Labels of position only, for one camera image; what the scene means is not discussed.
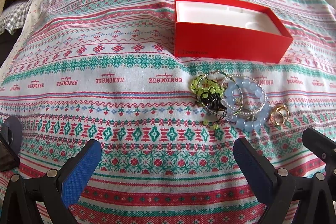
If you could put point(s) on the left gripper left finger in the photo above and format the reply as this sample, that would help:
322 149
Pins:
57 189

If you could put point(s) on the red open jewelry box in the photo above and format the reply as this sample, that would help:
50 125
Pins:
229 29

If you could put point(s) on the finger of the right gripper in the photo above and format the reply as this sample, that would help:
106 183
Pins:
319 144

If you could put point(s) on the grey checkered sheet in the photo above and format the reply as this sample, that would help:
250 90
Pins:
14 16

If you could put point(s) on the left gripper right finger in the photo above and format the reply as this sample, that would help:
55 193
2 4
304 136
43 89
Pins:
277 189

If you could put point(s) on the patterned handmade bed cloth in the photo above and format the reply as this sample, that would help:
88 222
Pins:
105 70

